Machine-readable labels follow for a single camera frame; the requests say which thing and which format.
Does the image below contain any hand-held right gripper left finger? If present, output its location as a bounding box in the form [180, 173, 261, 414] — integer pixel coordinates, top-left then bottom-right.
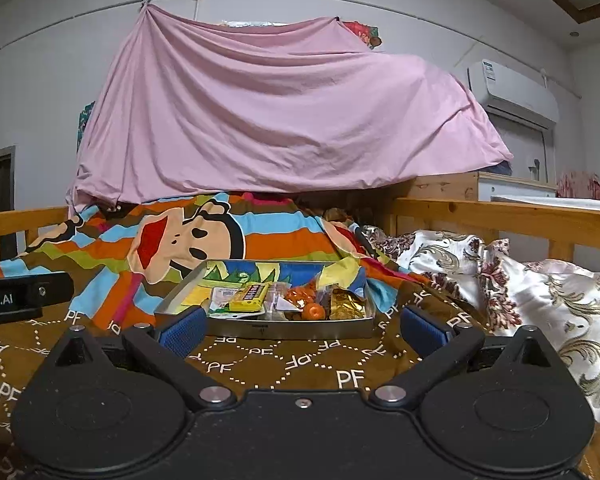
[45, 306, 238, 407]

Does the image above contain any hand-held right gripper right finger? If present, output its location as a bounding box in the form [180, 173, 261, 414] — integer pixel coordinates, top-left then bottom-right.
[367, 306, 561, 407]

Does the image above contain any white and green snack packet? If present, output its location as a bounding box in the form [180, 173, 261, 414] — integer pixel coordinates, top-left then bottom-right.
[207, 287, 266, 320]

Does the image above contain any yellow snack packet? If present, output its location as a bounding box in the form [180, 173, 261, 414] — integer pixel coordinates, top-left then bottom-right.
[228, 282, 271, 315]

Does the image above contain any gold foil snack wrapper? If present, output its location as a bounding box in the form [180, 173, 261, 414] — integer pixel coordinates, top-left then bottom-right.
[328, 287, 368, 321]

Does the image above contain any orange snack packet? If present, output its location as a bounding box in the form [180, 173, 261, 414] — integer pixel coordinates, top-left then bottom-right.
[282, 282, 331, 321]

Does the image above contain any printed cartoon blanket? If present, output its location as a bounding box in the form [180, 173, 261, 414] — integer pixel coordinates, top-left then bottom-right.
[0, 191, 600, 480]

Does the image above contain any white floral quilt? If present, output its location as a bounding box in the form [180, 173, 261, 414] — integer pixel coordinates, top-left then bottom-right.
[362, 225, 600, 433]

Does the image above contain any wooden cabinet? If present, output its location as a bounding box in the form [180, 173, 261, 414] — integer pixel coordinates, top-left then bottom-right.
[395, 171, 560, 202]

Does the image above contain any white board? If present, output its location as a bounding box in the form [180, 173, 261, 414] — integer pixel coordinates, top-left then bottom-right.
[490, 194, 600, 212]

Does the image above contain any red floral cloth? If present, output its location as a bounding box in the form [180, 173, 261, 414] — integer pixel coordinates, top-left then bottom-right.
[556, 171, 600, 200]

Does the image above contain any pink bed sheet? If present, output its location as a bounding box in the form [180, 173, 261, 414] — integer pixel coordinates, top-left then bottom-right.
[66, 4, 515, 221]

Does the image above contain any white air conditioner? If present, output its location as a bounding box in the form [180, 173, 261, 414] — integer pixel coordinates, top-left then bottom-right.
[466, 60, 561, 131]

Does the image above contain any wooden bed frame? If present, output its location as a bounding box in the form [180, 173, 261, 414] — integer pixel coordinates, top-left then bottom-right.
[0, 197, 600, 267]

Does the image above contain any teal floral wall poster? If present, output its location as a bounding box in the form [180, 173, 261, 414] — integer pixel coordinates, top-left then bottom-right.
[76, 101, 97, 153]

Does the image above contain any red floral wall decoration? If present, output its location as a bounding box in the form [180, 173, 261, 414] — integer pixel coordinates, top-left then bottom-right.
[341, 20, 385, 52]

